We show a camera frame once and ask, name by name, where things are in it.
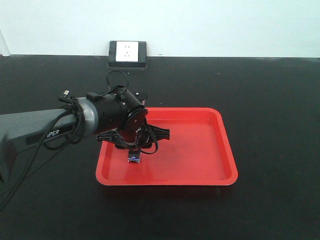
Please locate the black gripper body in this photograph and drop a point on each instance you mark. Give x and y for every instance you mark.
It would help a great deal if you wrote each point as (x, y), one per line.
(135, 133)

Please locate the black white wall socket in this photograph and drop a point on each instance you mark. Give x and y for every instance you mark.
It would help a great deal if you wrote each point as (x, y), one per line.
(127, 54)

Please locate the red plastic tray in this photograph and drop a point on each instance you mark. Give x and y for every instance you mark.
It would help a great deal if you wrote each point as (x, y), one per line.
(198, 153)

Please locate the red mushroom push button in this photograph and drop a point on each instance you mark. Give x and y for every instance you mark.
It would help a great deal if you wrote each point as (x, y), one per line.
(134, 156)

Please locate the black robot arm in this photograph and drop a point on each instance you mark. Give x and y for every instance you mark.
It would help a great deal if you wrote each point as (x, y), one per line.
(117, 117)

